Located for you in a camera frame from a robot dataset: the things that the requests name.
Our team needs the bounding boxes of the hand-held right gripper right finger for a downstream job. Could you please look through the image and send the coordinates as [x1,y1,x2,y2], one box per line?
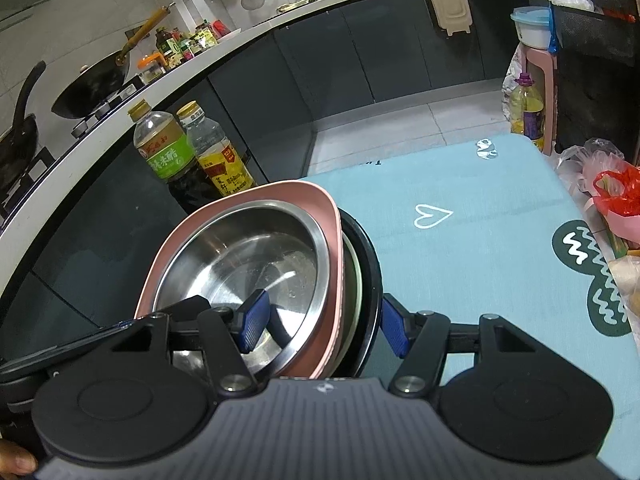
[380,294,551,401]

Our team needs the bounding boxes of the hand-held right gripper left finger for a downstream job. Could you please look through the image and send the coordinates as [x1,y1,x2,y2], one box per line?
[102,289,273,401]

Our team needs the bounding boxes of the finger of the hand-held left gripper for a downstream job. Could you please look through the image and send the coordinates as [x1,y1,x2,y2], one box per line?
[167,295,213,333]

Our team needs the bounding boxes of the black plastic bowl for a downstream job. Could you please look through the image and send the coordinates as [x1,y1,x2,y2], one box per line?
[337,207,385,378]

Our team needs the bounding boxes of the light green plate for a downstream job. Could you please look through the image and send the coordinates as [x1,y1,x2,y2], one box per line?
[330,240,363,376]

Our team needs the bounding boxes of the stainless steel bowl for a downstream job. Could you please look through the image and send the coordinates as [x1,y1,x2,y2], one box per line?
[150,199,331,376]

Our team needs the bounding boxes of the pink square plate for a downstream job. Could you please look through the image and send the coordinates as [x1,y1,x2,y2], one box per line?
[134,181,346,380]

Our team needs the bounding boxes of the person's left hand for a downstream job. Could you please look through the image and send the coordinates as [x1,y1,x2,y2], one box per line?
[0,440,38,478]

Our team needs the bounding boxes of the light blue tablecloth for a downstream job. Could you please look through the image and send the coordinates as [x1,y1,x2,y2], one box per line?
[297,132,640,466]

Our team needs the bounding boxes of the oil bottle yellow label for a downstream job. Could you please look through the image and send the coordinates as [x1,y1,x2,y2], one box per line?
[176,101,257,196]

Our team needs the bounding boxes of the dark vinegar bottle green label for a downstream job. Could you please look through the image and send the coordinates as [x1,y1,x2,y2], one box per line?
[127,99,208,216]

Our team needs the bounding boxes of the white kitchen countertop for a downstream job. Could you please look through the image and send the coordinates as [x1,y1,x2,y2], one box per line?
[0,0,541,281]

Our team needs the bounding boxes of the dark green patterned mat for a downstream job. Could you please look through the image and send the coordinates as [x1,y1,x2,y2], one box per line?
[551,220,638,338]

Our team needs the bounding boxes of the gas stove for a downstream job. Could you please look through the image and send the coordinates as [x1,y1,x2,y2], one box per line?
[0,80,146,221]

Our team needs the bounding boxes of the black frying pan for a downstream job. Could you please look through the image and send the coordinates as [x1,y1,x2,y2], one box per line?
[0,60,47,191]

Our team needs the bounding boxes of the pink plastic bag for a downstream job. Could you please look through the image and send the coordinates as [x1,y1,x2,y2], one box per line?
[582,160,640,253]

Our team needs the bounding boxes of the large cooking oil bottle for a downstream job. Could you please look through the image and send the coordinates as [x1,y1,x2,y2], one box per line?
[509,72,546,153]

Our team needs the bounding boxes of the clear plastic bag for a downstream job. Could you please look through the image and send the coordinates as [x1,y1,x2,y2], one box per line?
[555,137,631,196]

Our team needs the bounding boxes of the row of condiment bottles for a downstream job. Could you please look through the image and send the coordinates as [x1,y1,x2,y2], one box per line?
[137,19,233,86]

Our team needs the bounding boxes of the crinkled clear bag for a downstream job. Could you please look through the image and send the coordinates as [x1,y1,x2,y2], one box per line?
[501,50,523,133]

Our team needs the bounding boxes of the dark kitchen cabinets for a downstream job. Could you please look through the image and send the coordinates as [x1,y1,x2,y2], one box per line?
[0,0,551,361]

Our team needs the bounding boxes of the pink plastic stool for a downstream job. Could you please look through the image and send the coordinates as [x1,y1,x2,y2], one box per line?
[515,42,558,156]

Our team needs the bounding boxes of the black mesh cart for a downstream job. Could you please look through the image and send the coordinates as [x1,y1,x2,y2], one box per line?
[537,0,640,168]

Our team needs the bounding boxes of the beige hanging bin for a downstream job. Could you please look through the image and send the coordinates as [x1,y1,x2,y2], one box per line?
[425,0,473,37]

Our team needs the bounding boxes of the white container blue lid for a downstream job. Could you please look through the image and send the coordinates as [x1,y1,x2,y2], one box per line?
[510,6,553,50]

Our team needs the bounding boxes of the black wok wooden handle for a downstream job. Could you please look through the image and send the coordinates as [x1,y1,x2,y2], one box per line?
[51,2,176,120]

